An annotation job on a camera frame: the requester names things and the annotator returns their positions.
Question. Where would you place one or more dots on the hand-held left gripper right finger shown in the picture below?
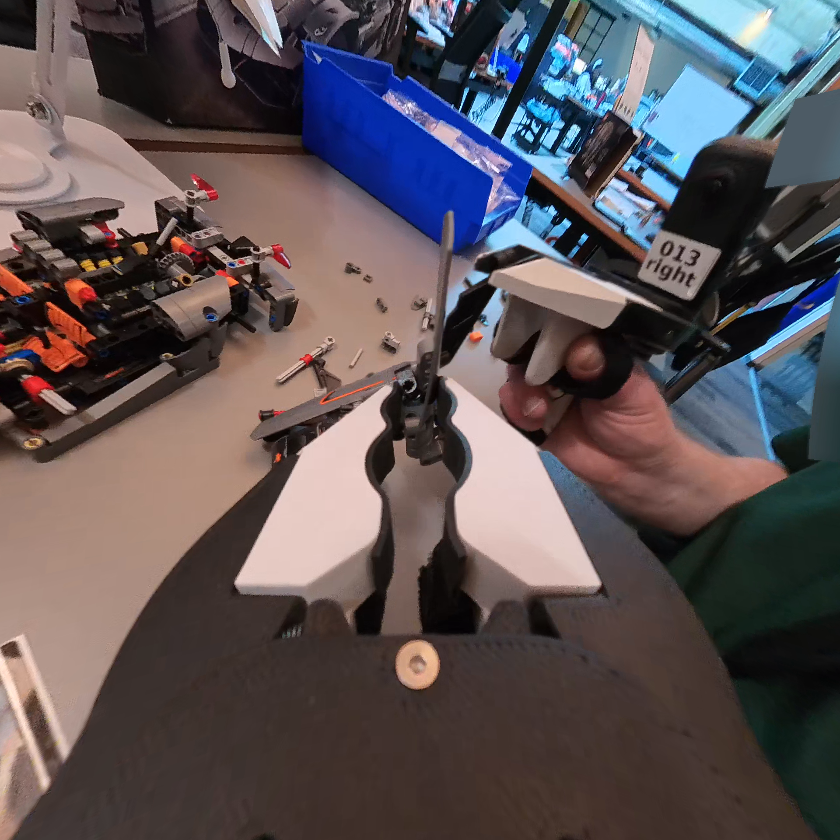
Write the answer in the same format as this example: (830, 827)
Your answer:
(525, 518)

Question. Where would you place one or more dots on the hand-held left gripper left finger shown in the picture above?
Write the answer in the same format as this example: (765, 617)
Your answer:
(309, 518)

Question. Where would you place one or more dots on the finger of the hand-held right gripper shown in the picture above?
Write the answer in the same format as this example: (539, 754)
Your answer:
(565, 288)

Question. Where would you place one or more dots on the black printed lego panel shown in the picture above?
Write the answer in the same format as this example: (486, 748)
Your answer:
(463, 321)

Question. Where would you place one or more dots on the grey black lego door assembly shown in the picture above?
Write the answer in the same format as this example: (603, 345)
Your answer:
(328, 402)

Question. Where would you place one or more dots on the dark grey lego beam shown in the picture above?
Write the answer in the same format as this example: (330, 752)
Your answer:
(420, 425)

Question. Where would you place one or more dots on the person's right forearm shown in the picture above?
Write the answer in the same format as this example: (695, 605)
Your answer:
(709, 485)

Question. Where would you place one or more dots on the grey lego axle connector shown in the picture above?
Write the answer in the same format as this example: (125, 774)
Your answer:
(428, 314)

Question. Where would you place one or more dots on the light grey lego connector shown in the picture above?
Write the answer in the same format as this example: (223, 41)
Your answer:
(392, 341)

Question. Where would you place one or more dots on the lego car chassis model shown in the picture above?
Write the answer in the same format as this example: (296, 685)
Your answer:
(132, 308)

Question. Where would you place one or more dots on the person's right hand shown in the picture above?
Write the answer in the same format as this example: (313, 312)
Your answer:
(610, 432)

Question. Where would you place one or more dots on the grey axle with red bush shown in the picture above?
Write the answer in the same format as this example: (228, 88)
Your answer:
(305, 358)

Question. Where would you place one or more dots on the clear plastic parts bags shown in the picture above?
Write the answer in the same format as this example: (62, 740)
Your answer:
(459, 150)

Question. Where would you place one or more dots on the black steel column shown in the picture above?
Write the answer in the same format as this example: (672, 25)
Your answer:
(532, 65)

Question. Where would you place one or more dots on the blue storage bin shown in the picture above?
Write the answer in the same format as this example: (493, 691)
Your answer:
(368, 144)

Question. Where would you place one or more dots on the white book stand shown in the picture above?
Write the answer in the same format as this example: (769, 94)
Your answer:
(99, 150)

